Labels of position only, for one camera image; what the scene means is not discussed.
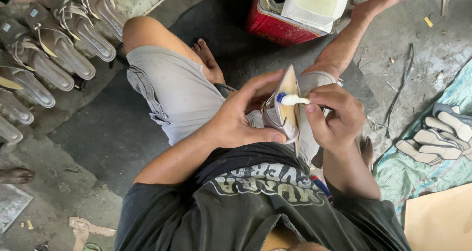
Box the person's grey shorts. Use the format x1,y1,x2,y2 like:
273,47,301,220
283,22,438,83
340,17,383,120
126,45,337,167

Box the person's black printed shirt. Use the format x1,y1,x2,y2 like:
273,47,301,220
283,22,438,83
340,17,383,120
114,142,412,251

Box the beige offcut scrap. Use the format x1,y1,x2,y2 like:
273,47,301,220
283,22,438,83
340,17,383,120
69,216,117,251

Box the dark rubber floor mat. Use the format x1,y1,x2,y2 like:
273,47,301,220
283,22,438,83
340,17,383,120
48,0,380,198

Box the person's left leg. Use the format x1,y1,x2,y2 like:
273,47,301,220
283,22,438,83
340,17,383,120
122,16,226,85

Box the white plastic glue container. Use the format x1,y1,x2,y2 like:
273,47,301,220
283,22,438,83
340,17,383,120
280,0,349,34

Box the teal plastic sheet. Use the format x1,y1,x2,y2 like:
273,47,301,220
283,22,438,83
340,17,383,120
372,59,472,224

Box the pile of beige shoe insoles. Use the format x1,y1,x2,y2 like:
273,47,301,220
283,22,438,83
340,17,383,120
395,102,472,166

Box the grey sandal with tan insole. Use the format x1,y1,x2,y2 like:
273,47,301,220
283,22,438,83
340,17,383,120
260,65,302,156

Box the row of grey strappy sandals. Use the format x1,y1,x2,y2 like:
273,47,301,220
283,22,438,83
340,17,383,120
0,0,127,145

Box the person's right leg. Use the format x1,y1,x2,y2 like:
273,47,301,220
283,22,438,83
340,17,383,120
302,0,421,81

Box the person's right hand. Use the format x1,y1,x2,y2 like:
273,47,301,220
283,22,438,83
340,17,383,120
304,83,366,153

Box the grey metal plate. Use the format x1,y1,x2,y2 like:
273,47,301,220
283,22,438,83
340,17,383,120
0,184,34,234

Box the person's left hand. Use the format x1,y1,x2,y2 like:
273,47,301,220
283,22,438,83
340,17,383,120
210,70,287,150

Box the person's leg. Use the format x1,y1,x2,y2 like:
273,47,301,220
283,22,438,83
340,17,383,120
122,16,226,85
302,0,421,81

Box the red metal tin can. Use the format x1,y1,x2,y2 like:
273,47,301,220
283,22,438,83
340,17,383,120
245,0,354,47

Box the white glue brush blue band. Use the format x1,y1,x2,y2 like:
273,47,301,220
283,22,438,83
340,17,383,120
276,92,312,106

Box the black rubber strip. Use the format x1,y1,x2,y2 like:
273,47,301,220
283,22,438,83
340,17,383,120
384,43,414,138

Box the beige cardboard sheet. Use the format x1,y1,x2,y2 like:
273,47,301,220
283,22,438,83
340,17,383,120
403,182,472,251

